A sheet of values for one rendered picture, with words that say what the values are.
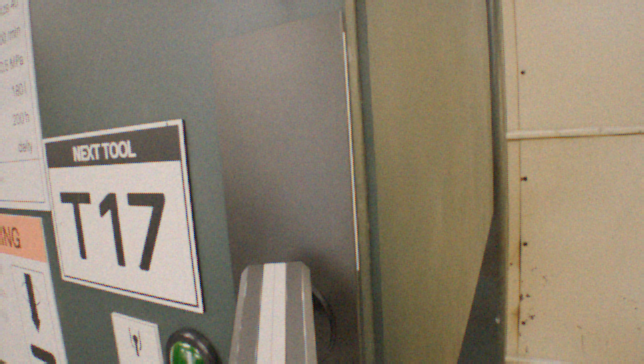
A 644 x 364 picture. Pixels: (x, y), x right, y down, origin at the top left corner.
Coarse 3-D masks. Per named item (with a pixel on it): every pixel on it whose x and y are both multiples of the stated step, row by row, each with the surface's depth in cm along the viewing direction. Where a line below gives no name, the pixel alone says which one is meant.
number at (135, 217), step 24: (96, 192) 16; (120, 192) 15; (144, 192) 14; (168, 192) 13; (96, 216) 16; (120, 216) 15; (144, 216) 14; (168, 216) 14; (120, 240) 15; (144, 240) 14; (168, 240) 14; (120, 264) 15; (144, 264) 15; (168, 264) 14; (168, 288) 14
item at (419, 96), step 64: (64, 0) 15; (128, 0) 13; (192, 0) 12; (256, 0) 11; (320, 0) 10; (384, 0) 11; (448, 0) 22; (64, 64) 16; (128, 64) 14; (192, 64) 12; (384, 64) 11; (448, 64) 21; (64, 128) 16; (192, 128) 13; (384, 128) 11; (448, 128) 21; (192, 192) 13; (384, 192) 11; (448, 192) 20; (384, 256) 11; (448, 256) 20; (64, 320) 19; (192, 320) 14; (384, 320) 11; (448, 320) 20
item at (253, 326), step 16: (256, 272) 10; (272, 272) 10; (240, 288) 9; (256, 288) 9; (272, 288) 9; (240, 304) 9; (256, 304) 9; (272, 304) 9; (240, 320) 8; (256, 320) 8; (272, 320) 8; (240, 336) 8; (256, 336) 8; (240, 352) 7; (256, 352) 7
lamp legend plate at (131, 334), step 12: (120, 324) 16; (132, 324) 16; (144, 324) 15; (120, 336) 16; (132, 336) 16; (144, 336) 15; (156, 336) 15; (120, 348) 16; (132, 348) 16; (144, 348) 16; (156, 348) 15; (120, 360) 17; (132, 360) 16; (144, 360) 16; (156, 360) 15
